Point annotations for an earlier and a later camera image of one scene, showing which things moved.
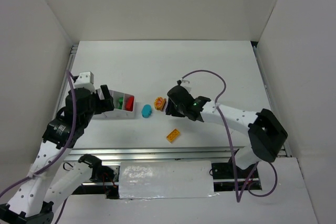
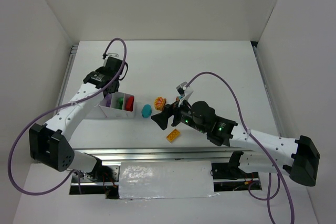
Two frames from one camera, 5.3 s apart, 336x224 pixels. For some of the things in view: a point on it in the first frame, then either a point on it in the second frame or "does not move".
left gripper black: [99, 102] -> [113, 87]
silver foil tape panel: [166, 179] does not move
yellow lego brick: [172, 135] does not move
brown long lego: [164, 100] does not move
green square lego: [119, 105] does not move
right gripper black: [172, 106] -> [174, 115]
